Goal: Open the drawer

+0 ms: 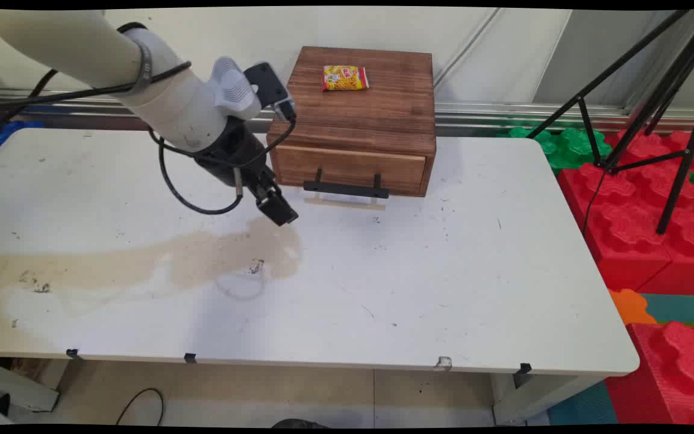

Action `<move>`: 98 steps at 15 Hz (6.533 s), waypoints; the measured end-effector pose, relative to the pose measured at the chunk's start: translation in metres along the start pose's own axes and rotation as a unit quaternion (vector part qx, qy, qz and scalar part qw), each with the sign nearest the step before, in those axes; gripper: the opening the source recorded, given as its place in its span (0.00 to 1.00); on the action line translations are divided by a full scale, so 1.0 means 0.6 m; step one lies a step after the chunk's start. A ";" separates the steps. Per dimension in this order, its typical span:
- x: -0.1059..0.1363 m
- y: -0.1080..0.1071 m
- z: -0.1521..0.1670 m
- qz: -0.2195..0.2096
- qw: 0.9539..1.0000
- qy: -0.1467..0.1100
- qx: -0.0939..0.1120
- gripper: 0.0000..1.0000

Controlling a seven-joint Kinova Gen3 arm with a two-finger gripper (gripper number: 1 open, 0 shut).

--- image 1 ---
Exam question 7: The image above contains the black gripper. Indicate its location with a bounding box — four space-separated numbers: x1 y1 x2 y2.
202 116 299 227

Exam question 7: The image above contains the wooden drawer with black handle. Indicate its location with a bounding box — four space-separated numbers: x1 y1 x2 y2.
274 143 428 209

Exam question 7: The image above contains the brown wooden drawer cabinet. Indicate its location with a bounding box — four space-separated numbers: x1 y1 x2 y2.
266 46 437 198

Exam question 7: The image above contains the yellow red snack packet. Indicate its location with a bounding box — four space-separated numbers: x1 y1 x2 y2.
322 64 370 92

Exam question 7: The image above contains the blue foam block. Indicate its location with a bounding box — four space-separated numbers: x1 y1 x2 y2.
0 120 45 167

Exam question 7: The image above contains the grey metal table leg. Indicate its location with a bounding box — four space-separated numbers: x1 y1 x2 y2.
0 358 60 413
491 373 602 426

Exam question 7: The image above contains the large red foam block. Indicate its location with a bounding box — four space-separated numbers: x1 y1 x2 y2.
617 129 694 297
557 162 674 294
602 321 694 426

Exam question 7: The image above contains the teal floor mat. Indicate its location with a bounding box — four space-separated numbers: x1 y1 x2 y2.
548 381 620 426

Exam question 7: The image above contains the orange foam mat piece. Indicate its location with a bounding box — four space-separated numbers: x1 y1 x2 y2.
608 288 659 327

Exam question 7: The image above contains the black tripod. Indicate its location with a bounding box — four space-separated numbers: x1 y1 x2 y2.
525 8 694 236

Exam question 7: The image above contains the teal foam mat piece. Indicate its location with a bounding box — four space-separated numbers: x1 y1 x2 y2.
642 292 694 327

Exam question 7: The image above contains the black looping gripper cable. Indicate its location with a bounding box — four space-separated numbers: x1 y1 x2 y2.
148 99 298 216

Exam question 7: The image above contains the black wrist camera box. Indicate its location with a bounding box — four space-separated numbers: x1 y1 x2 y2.
243 61 297 122

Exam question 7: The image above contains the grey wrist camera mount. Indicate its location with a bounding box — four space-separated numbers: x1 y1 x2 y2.
210 57 262 121

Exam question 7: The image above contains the black strap around arm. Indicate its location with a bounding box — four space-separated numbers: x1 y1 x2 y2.
117 22 156 92

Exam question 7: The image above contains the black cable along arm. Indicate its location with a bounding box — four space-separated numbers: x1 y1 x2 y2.
0 60 193 134

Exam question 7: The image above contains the black floor cable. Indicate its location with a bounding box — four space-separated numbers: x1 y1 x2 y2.
114 387 166 426

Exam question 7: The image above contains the aluminium wall rail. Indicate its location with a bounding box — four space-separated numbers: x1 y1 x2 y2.
0 89 694 137

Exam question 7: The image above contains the thin black tripod cable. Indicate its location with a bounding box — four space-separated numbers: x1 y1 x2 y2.
581 169 611 237

